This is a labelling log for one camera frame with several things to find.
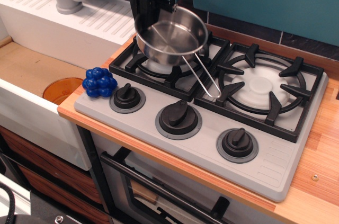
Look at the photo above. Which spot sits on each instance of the black left burner grate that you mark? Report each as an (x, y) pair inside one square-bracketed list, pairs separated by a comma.
[(178, 81)]

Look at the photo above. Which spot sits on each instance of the wooden drawer front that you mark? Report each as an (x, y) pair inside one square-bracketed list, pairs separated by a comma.
[(48, 175)]

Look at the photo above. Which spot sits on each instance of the black burner grate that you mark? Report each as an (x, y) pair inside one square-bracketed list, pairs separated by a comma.
[(178, 81), (271, 93)]

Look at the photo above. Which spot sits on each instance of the stainless steel pan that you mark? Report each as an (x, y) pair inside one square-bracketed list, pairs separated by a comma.
[(174, 39)]

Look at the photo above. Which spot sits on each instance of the black middle stove knob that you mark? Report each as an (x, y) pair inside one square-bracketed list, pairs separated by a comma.
[(178, 121)]

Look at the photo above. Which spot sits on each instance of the black stove knob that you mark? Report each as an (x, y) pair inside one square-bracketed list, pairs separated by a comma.
[(127, 99), (178, 121), (237, 146)]

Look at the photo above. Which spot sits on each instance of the toy oven door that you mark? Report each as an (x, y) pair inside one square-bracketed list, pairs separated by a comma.
[(151, 193)]

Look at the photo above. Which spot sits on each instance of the white toy sink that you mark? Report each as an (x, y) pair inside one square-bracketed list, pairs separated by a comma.
[(40, 46)]

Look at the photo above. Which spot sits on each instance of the orange plastic cup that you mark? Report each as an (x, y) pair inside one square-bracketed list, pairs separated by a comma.
[(59, 90)]

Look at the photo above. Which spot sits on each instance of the black oven door handle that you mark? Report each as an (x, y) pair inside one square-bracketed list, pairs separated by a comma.
[(117, 161)]

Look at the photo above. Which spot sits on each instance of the grey toy stove top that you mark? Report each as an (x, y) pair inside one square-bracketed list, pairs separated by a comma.
[(269, 174)]

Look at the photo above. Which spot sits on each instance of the black right stove knob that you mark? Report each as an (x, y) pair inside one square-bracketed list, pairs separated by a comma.
[(237, 146)]

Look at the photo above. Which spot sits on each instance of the black right burner grate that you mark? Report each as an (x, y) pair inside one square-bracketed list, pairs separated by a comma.
[(271, 93)]

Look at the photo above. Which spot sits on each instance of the blue toy blueberry cluster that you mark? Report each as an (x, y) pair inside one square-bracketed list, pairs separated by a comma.
[(99, 82)]

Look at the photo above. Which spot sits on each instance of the black left stove knob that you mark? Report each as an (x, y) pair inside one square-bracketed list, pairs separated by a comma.
[(127, 99)]

